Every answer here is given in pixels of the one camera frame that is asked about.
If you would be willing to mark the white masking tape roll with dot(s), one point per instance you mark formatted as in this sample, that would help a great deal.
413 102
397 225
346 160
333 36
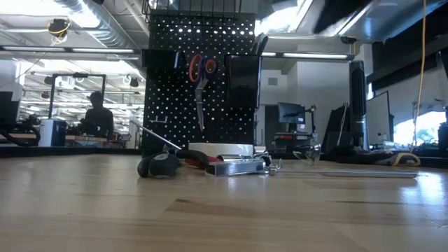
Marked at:
224 150

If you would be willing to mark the black plastic bin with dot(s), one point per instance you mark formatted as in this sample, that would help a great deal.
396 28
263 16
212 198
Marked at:
243 84
157 59

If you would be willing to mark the black metal pegboard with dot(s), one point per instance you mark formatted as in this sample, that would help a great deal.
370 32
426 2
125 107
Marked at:
168 115

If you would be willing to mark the silver pegboard hook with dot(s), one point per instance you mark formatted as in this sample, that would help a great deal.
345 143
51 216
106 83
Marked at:
159 121
273 171

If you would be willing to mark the computer monitor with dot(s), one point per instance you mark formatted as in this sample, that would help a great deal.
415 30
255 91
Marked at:
290 112

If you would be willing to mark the clear safety glasses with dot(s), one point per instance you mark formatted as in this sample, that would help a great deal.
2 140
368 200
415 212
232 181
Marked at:
308 154

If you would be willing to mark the ceiling light strip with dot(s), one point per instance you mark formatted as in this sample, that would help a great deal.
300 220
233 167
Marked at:
31 48
105 50
315 55

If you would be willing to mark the person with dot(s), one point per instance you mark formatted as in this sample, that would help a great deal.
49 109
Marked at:
99 119

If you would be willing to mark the black tower fan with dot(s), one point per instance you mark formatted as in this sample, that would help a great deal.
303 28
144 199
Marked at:
357 105

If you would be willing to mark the large grey monitor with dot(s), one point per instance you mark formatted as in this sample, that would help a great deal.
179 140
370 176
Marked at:
378 119

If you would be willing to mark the white air purifier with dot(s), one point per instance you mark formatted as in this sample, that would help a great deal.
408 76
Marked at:
47 133

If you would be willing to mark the black monitor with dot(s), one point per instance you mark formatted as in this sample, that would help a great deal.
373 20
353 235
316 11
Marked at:
8 108

